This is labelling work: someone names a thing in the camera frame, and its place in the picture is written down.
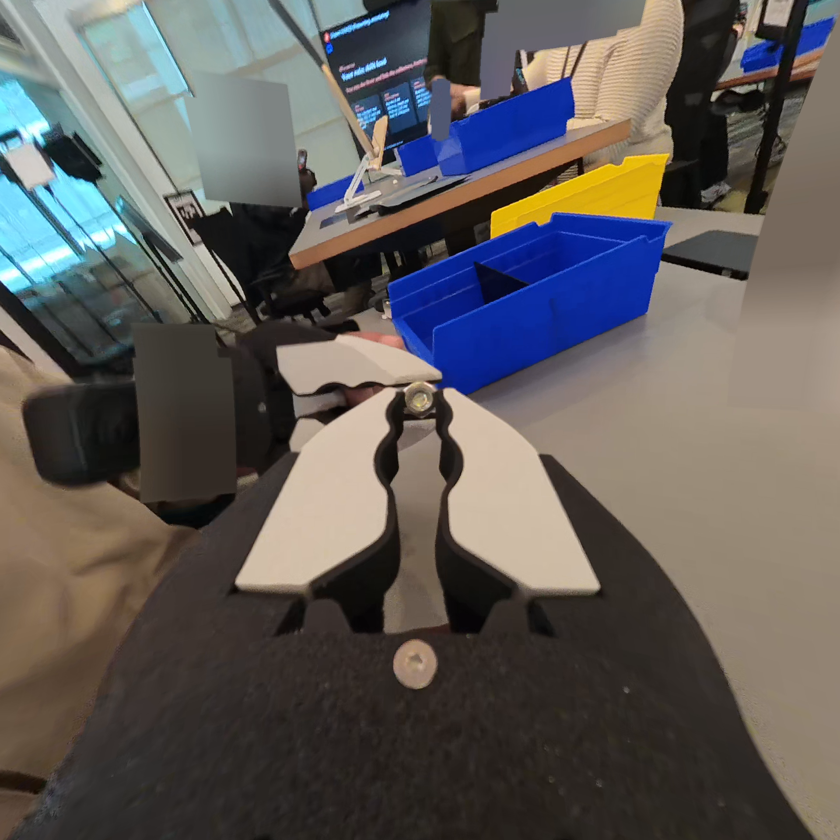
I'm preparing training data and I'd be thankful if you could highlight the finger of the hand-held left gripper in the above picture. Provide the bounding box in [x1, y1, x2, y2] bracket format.
[276, 335, 410, 395]
[289, 397, 347, 455]

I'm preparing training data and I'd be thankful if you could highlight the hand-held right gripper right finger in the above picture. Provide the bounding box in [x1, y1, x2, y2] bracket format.
[434, 392, 602, 623]

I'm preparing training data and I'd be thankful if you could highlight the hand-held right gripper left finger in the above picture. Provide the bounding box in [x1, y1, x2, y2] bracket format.
[234, 392, 403, 626]

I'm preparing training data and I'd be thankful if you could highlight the blue divided storage bin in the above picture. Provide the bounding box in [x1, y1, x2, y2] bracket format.
[388, 214, 673, 395]

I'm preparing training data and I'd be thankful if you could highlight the small blue storage bin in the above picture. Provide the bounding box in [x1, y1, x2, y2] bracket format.
[305, 175, 355, 211]
[398, 138, 441, 178]
[739, 16, 840, 76]

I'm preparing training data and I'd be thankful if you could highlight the brown wooden desk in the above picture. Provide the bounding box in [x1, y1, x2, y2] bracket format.
[289, 116, 631, 270]

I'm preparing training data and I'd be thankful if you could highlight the black white tag board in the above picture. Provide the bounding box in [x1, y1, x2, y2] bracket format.
[163, 191, 202, 246]

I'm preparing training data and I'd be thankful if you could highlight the black studio lamp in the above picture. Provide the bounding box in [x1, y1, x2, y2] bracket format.
[46, 132, 106, 185]

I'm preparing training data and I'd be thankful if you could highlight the yellow storage bin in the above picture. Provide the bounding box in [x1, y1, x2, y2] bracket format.
[491, 154, 670, 240]

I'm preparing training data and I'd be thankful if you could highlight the computer monitor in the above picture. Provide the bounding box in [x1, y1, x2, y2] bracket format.
[322, 0, 434, 152]

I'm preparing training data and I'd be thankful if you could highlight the white studio light panel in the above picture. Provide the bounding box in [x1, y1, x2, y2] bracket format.
[7, 145, 53, 185]

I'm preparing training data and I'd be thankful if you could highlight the dark flat tablet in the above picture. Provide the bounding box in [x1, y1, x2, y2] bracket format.
[663, 230, 765, 279]

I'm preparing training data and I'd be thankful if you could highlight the brown wooden table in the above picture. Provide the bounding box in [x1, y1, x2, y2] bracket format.
[716, 53, 840, 93]

